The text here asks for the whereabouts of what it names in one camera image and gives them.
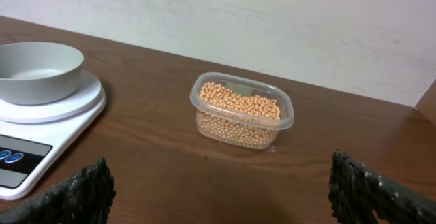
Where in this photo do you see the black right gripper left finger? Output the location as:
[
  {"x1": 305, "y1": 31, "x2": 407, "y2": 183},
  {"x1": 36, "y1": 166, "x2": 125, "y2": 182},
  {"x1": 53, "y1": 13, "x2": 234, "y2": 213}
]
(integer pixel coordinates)
[{"x1": 1, "y1": 157, "x2": 116, "y2": 224}]

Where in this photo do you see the clear container of soybeans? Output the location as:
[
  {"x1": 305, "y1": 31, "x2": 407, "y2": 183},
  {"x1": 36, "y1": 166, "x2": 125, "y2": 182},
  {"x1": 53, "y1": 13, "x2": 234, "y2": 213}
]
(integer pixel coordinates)
[{"x1": 189, "y1": 72, "x2": 295, "y2": 150}]

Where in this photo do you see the grey round bowl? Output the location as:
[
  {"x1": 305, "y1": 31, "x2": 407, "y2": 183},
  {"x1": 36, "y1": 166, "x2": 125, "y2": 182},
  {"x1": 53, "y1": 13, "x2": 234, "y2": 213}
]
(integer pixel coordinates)
[{"x1": 1, "y1": 42, "x2": 84, "y2": 106}]

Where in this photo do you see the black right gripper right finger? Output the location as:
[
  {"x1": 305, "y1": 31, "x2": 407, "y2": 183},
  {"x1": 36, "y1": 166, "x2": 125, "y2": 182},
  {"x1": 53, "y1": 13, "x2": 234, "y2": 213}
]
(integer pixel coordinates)
[{"x1": 328, "y1": 150, "x2": 435, "y2": 224}]

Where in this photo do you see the white digital kitchen scale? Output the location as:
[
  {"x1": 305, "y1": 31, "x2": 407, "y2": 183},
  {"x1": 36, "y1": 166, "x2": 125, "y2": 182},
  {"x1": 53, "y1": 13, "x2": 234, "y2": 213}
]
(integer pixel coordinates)
[{"x1": 1, "y1": 71, "x2": 106, "y2": 200}]

